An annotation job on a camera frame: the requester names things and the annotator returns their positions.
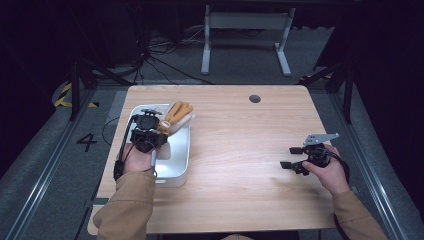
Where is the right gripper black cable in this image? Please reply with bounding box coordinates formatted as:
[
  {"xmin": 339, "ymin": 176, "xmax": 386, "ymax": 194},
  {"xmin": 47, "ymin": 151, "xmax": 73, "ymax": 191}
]
[{"xmin": 321, "ymin": 146, "xmax": 351, "ymax": 185}]

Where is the white metal desk frame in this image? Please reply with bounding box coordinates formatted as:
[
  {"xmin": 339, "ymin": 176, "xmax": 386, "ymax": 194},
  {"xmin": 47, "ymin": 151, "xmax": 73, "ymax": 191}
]
[{"xmin": 200, "ymin": 4, "xmax": 297, "ymax": 78}]

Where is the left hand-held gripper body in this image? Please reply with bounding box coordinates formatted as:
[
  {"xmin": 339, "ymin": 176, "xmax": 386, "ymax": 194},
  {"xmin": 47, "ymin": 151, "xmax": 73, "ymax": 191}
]
[{"xmin": 129, "ymin": 108, "xmax": 164, "ymax": 168}]

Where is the white plastic bin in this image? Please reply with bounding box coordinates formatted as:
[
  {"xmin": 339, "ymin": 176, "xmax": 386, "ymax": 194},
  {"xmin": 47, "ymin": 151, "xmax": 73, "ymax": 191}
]
[{"xmin": 123, "ymin": 103, "xmax": 192, "ymax": 188}]

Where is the labelled cream and orange glove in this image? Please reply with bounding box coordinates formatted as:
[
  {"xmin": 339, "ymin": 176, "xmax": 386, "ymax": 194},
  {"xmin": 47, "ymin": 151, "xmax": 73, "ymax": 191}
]
[{"xmin": 158, "ymin": 100, "xmax": 195, "ymax": 135}]

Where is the person's left hand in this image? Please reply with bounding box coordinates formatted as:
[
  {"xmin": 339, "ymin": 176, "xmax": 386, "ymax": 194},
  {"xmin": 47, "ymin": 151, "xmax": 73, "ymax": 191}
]
[{"xmin": 116, "ymin": 143, "xmax": 158, "ymax": 175}]

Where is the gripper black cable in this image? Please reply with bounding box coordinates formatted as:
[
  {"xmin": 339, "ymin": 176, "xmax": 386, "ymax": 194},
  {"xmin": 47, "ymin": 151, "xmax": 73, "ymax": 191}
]
[
  {"xmin": 113, "ymin": 114, "xmax": 139, "ymax": 181},
  {"xmin": 321, "ymin": 146, "xmax": 351, "ymax": 185}
]

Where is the tangle of black floor cables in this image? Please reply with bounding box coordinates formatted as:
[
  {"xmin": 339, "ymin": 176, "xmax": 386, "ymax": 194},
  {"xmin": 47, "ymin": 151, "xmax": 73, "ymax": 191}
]
[{"xmin": 133, "ymin": 26, "xmax": 214, "ymax": 86}]

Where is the grey metal floor rail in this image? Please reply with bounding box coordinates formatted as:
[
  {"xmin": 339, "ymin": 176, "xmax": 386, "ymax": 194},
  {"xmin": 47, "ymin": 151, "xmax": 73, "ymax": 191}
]
[
  {"xmin": 4, "ymin": 88, "xmax": 98, "ymax": 240},
  {"xmin": 328, "ymin": 89, "xmax": 409, "ymax": 240}
]

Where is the black metal stand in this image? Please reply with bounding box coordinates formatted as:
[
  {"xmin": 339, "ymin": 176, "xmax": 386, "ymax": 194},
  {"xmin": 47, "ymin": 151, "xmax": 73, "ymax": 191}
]
[
  {"xmin": 68, "ymin": 58, "xmax": 134, "ymax": 122},
  {"xmin": 299, "ymin": 61, "xmax": 355, "ymax": 124}
]

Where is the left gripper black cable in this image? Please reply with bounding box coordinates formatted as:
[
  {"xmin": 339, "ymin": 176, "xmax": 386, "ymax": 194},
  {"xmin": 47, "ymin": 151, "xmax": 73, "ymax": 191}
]
[{"xmin": 113, "ymin": 114, "xmax": 139, "ymax": 181}]

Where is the person's right hand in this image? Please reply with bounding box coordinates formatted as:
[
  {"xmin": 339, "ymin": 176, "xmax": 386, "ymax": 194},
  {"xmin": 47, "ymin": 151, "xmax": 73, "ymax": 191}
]
[{"xmin": 301, "ymin": 143, "xmax": 351, "ymax": 197}]

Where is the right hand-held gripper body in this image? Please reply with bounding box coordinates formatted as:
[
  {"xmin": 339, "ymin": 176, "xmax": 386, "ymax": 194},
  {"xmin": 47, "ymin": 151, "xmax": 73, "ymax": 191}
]
[{"xmin": 294, "ymin": 132, "xmax": 341, "ymax": 176}]

